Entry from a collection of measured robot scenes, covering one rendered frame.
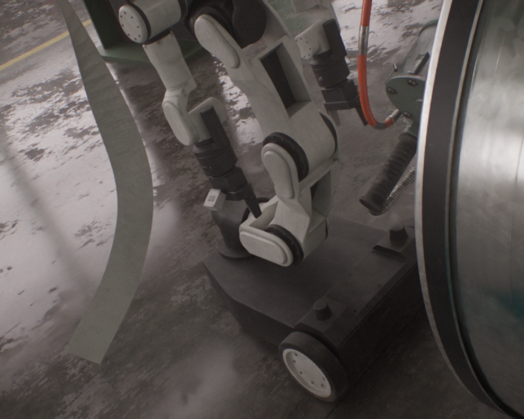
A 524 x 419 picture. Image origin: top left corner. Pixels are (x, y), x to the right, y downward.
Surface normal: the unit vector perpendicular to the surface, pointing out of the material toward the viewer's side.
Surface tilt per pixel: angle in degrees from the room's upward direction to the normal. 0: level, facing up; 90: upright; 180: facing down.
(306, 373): 90
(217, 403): 0
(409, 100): 115
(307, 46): 90
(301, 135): 66
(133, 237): 80
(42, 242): 0
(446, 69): 59
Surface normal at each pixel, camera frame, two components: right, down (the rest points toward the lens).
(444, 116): -0.72, 0.17
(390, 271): -0.28, -0.79
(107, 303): 0.33, -0.01
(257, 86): -0.47, 0.85
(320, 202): -0.67, 0.57
